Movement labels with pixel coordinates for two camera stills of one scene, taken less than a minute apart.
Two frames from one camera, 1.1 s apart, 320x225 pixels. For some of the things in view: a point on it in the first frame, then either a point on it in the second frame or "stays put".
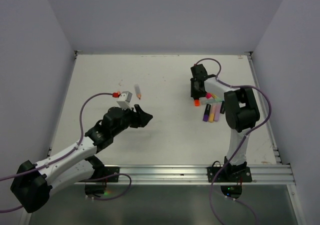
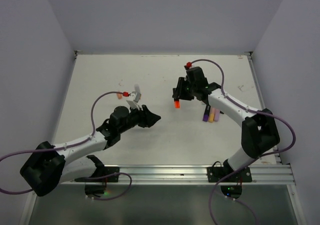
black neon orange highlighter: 197,102 -> 177,104
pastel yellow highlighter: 212,113 stays put
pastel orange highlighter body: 138,91 stays put
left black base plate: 102,175 stays put
